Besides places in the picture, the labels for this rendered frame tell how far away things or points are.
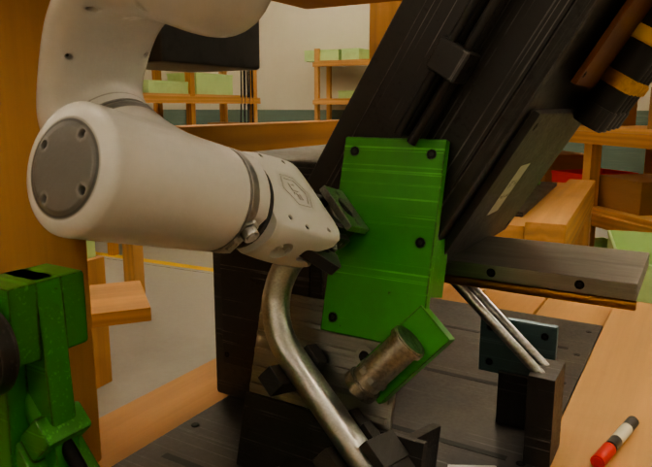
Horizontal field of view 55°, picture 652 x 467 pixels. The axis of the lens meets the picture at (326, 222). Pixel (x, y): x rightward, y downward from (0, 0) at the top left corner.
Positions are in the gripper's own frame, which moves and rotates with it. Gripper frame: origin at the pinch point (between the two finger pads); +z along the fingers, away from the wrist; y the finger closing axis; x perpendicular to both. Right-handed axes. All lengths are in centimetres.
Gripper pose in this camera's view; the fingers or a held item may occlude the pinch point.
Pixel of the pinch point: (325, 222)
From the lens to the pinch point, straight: 64.3
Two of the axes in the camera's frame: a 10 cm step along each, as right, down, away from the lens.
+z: 4.9, 1.0, 8.6
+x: -7.0, 6.3, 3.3
